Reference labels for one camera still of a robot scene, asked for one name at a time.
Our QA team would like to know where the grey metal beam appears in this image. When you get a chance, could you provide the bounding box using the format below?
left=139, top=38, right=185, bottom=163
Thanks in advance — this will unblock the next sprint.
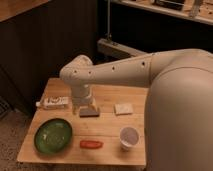
left=97, top=38, right=145, bottom=59

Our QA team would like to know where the orange carrot toy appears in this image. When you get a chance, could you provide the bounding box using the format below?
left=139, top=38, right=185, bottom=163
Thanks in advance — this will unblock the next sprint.
left=80, top=140, right=103, bottom=149

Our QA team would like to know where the wooden side table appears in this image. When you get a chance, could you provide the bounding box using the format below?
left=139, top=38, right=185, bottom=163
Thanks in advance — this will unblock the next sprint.
left=17, top=85, right=147, bottom=165

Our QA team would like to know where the dark grey eraser block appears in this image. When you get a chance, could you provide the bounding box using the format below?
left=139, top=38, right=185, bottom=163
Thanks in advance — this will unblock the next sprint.
left=79, top=108, right=100, bottom=117

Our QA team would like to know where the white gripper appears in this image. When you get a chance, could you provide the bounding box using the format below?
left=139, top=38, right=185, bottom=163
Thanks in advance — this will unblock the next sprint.
left=71, top=85, right=100, bottom=114

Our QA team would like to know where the metal vertical pole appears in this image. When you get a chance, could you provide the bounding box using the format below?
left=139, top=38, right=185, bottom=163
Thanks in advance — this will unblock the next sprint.
left=107, top=0, right=111, bottom=41

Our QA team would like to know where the white tube package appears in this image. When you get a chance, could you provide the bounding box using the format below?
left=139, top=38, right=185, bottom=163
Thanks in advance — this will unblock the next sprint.
left=36, top=96, right=69, bottom=109

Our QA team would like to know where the wooden shelf with clutter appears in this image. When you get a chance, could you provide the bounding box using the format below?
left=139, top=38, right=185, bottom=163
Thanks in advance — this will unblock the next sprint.
left=111, top=0, right=213, bottom=26

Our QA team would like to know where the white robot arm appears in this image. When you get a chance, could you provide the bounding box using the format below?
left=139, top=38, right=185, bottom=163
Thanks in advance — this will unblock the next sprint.
left=60, top=49, right=213, bottom=171

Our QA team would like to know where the beige sponge square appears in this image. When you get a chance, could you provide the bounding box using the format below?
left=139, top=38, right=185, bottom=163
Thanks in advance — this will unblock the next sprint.
left=114, top=103, right=133, bottom=115

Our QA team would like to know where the green ceramic bowl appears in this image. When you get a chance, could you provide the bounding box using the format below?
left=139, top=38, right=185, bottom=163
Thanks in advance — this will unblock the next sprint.
left=34, top=118, right=73, bottom=155

